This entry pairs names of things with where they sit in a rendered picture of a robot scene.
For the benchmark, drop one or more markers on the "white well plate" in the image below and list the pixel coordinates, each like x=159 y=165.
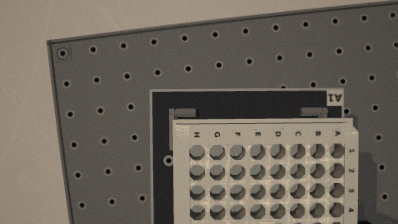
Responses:
x=207 y=172

